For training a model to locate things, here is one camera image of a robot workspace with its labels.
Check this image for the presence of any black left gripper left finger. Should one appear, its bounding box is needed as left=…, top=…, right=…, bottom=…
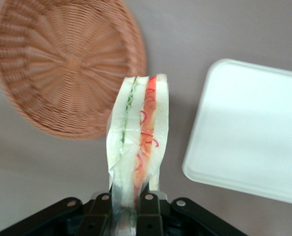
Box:
left=78, top=192, right=113, bottom=236

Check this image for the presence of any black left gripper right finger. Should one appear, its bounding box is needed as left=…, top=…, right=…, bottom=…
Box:
left=135, top=192, right=165, bottom=236

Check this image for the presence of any triangle sandwich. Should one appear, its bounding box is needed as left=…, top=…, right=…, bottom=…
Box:
left=105, top=73, right=171, bottom=236

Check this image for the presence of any cream plastic tray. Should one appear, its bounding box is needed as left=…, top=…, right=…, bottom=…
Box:
left=181, top=58, right=292, bottom=207

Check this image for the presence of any round brown wicker basket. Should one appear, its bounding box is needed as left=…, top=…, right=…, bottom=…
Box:
left=0, top=0, right=148, bottom=141

